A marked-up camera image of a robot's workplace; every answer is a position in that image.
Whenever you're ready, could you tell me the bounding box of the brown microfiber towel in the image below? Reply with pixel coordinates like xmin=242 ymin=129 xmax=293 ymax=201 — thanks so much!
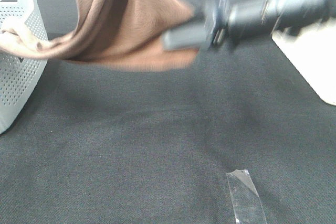
xmin=1 ymin=0 xmax=199 ymax=71

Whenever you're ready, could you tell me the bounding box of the white perforated laundry basket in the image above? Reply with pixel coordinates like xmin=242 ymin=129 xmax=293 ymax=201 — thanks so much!
xmin=1 ymin=0 xmax=48 ymax=133

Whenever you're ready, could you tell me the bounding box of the black table cloth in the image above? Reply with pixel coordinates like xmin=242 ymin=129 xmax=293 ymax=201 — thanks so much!
xmin=1 ymin=0 xmax=335 ymax=223

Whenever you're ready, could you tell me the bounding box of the clear tape strip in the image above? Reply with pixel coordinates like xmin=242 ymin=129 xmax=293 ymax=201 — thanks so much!
xmin=226 ymin=169 xmax=267 ymax=224

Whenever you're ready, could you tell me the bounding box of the white plastic storage bin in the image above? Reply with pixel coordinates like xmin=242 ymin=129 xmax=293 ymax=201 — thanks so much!
xmin=272 ymin=18 xmax=335 ymax=106

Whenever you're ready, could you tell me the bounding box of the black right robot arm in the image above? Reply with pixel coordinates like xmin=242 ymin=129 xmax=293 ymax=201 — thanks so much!
xmin=161 ymin=0 xmax=335 ymax=51

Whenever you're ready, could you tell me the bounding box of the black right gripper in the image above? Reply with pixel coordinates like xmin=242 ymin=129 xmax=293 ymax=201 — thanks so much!
xmin=161 ymin=0 xmax=271 ymax=51

